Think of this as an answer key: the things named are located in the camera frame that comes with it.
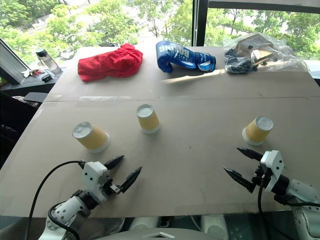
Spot clear plastic bag with parts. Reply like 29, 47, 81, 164
223, 32, 309, 75

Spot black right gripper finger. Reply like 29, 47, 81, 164
223, 166, 256, 194
236, 147, 264, 163

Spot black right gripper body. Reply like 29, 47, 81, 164
250, 165, 273, 187

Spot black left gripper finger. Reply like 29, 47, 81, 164
118, 166, 143, 194
103, 154, 125, 171

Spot blue boxing glove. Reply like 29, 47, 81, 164
155, 40, 217, 74

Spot clear water bottle black cap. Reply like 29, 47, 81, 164
35, 48, 63, 76

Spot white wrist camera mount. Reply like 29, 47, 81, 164
81, 161, 112, 204
259, 149, 286, 193

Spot brown cardboard sheet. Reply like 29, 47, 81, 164
0, 44, 320, 219

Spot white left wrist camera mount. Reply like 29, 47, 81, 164
81, 161, 112, 204

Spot yellow paper cup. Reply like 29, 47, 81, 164
135, 103, 161, 135
241, 115, 275, 147
72, 121, 111, 154

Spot silver robot torso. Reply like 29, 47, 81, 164
94, 214, 230, 240

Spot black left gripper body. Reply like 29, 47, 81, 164
99, 176, 124, 197

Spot red cloth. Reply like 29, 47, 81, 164
77, 43, 144, 83

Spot keys with red tags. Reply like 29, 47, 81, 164
20, 69, 46, 78

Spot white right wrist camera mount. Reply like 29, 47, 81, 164
259, 149, 286, 193

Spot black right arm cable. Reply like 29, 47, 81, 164
257, 181, 320, 215

